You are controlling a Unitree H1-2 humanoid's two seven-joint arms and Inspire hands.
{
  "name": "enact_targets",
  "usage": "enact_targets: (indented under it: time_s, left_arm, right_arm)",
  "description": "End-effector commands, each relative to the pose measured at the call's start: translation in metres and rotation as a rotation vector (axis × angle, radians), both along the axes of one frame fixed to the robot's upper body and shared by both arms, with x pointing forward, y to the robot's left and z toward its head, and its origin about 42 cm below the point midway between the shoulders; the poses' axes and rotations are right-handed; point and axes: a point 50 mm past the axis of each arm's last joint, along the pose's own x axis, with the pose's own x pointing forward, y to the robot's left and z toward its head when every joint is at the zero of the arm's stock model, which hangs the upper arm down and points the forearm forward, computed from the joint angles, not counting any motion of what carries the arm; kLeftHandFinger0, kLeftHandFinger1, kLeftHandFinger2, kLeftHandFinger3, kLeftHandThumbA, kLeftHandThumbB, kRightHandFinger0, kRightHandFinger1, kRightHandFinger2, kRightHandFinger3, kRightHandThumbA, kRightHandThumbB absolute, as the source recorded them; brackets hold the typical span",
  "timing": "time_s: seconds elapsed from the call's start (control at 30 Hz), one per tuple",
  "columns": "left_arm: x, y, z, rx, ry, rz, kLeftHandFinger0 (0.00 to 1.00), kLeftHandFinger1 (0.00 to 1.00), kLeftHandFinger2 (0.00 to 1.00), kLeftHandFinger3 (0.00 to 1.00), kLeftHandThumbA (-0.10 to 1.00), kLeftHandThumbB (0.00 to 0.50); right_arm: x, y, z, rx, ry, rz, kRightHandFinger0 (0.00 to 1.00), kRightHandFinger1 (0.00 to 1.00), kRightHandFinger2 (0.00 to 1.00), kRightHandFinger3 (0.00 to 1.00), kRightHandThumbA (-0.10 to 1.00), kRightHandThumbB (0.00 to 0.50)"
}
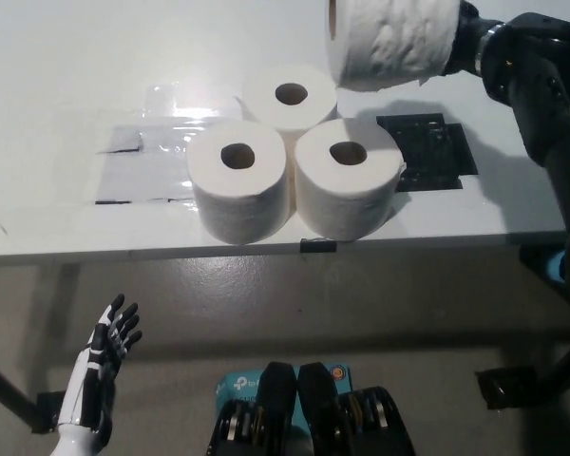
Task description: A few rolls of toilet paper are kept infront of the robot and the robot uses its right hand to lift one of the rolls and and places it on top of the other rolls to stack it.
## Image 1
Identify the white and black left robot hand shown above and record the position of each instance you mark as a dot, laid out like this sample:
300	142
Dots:
92	366

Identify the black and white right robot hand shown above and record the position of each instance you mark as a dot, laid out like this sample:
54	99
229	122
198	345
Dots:
465	38

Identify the wrinkled white toilet paper roll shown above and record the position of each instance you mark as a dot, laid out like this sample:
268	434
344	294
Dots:
394	43

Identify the smooth white toilet paper roll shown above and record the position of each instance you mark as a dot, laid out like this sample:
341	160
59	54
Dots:
237	204
344	199
271	111

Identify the black floor tape patch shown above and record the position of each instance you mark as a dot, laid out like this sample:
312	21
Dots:
47	408
503	387

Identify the black slanted table leg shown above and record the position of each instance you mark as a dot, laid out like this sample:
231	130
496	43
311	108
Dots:
567	366
9	394

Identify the black tape patch on table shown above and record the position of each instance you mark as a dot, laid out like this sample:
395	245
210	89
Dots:
432	152

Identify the teal tp-link cardboard box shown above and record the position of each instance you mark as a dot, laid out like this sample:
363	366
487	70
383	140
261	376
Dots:
235	385

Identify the glossy grey clear tape patch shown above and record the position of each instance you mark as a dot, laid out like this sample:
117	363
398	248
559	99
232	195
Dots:
142	176

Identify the small blue object under table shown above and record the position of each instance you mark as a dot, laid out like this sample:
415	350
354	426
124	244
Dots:
556	268

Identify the small black tape strip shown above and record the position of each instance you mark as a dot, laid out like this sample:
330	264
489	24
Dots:
317	246

